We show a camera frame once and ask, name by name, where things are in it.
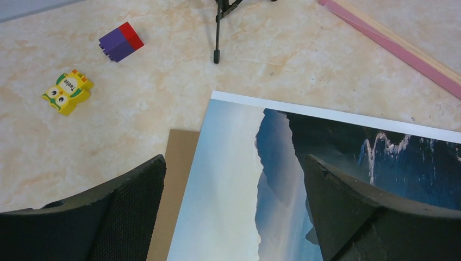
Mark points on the yellow owl toy block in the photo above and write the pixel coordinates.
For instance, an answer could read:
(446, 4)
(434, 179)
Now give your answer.
(70, 90)

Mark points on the pink wooden picture frame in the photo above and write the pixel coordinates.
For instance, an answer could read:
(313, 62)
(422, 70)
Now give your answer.
(398, 46)

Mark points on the purple red toy block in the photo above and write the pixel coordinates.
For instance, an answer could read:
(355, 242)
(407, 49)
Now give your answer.
(120, 42)

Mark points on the brown cardboard backing board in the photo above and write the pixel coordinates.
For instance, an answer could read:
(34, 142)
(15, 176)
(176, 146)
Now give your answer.
(179, 155)

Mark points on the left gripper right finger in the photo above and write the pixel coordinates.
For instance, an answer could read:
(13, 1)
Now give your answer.
(354, 220)

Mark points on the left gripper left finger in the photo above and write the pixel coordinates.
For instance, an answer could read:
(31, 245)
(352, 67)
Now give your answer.
(112, 221)

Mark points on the blue landscape photo print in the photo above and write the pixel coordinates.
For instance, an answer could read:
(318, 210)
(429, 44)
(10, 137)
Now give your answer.
(245, 198)

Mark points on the black microphone on tripod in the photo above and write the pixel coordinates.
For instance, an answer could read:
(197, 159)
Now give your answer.
(246, 32)

